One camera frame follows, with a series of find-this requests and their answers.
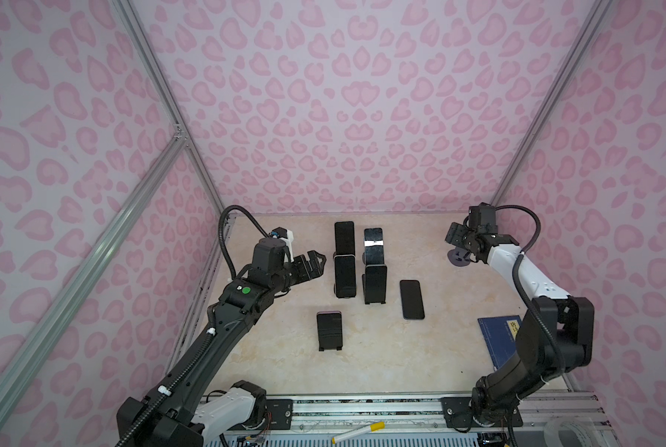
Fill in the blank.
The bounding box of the grey round phone stand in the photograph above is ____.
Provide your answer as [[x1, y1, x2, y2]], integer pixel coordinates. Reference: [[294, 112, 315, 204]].
[[448, 248, 472, 267]]

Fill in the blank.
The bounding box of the purple phone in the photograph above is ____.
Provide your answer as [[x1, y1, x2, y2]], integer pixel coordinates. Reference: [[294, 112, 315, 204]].
[[316, 311, 343, 352]]

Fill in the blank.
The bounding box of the black phone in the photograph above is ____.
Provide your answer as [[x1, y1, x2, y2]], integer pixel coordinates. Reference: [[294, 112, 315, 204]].
[[362, 264, 388, 305], [334, 221, 355, 256], [334, 254, 357, 298], [363, 227, 385, 266], [399, 279, 425, 320]]

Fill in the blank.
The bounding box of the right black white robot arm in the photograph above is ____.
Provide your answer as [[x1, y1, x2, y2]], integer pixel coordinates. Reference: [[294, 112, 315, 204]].
[[446, 223, 595, 427]]

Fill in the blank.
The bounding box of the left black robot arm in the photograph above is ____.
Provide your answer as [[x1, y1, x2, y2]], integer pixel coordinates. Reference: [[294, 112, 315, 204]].
[[117, 237, 326, 446]]

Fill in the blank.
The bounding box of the blue book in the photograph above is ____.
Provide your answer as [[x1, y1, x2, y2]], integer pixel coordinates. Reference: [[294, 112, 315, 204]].
[[477, 316, 522, 370]]

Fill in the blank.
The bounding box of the white yellow marker pen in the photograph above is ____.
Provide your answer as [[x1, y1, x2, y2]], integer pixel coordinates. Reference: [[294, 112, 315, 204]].
[[331, 421, 386, 445]]

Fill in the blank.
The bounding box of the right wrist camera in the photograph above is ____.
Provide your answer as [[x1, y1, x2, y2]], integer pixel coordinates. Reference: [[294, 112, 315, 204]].
[[466, 203, 498, 235]]

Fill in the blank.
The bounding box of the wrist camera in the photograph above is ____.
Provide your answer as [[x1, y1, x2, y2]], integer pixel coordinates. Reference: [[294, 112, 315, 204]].
[[466, 203, 498, 235], [269, 227, 295, 263]]

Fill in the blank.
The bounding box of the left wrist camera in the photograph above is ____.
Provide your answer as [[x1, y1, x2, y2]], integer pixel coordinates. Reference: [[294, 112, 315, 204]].
[[269, 227, 295, 263]]

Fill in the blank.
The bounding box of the left black corrugated cable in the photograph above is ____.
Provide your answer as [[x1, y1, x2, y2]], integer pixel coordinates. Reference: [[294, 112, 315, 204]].
[[217, 204, 272, 280]]

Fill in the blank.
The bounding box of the black corrugated cable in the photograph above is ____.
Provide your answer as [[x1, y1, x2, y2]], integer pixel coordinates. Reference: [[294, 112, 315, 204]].
[[217, 204, 272, 280], [494, 204, 568, 373]]

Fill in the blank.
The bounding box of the right corner aluminium post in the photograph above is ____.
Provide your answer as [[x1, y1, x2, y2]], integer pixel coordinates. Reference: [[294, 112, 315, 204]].
[[491, 0, 616, 206]]

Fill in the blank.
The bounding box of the corner aluminium post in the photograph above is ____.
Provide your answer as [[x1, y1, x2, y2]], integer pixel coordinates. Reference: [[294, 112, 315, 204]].
[[491, 0, 616, 206], [111, 0, 225, 212]]

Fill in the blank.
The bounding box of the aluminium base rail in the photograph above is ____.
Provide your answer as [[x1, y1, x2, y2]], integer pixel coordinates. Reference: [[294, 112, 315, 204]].
[[124, 390, 619, 447]]

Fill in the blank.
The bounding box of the right black corrugated cable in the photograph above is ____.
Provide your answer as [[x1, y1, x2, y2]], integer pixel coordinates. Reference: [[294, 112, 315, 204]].
[[494, 204, 568, 373]]

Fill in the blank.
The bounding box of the diagonal aluminium frame bar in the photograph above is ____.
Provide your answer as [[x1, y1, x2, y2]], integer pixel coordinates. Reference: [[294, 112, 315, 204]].
[[0, 136, 189, 431]]

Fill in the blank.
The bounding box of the white cable coil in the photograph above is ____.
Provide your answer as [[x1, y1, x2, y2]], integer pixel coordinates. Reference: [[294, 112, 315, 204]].
[[543, 415, 613, 447]]

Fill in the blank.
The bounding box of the left corner aluminium post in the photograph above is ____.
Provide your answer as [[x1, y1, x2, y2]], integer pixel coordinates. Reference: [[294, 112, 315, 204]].
[[111, 0, 225, 212]]

